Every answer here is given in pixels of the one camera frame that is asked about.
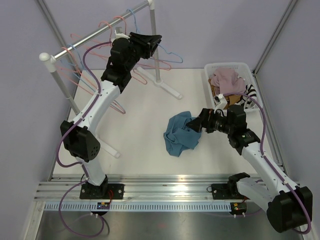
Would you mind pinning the white plastic basket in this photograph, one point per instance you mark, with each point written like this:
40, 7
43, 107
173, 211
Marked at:
243, 71

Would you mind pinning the white slotted cable duct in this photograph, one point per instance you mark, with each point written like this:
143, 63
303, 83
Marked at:
140, 206

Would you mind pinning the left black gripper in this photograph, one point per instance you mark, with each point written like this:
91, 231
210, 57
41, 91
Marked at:
139, 44

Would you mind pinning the black white striped tank top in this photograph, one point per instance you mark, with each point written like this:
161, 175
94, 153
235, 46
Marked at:
247, 101

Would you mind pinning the pink hanger of mauve top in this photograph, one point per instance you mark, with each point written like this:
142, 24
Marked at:
157, 61

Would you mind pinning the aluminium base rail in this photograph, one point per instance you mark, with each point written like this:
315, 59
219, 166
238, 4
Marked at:
153, 188

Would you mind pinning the blue hanger of teal top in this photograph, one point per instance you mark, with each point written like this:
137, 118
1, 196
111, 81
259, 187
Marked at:
153, 27

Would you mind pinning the teal blue tank top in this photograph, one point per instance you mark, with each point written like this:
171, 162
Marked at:
178, 137

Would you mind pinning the mauve pink tank top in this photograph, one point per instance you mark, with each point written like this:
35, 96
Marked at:
226, 80

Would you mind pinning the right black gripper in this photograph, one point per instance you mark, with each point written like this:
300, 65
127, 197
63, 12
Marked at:
203, 120

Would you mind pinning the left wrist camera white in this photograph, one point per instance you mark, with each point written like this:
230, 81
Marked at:
120, 34

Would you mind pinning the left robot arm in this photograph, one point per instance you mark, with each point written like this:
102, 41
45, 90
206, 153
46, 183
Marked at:
78, 135

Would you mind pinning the mustard tank top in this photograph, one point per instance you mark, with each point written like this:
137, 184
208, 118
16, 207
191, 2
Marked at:
232, 99

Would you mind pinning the metal clothes rack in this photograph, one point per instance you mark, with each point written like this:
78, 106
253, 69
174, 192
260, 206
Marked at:
50, 60

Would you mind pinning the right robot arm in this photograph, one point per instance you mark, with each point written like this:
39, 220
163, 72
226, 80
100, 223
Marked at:
287, 206

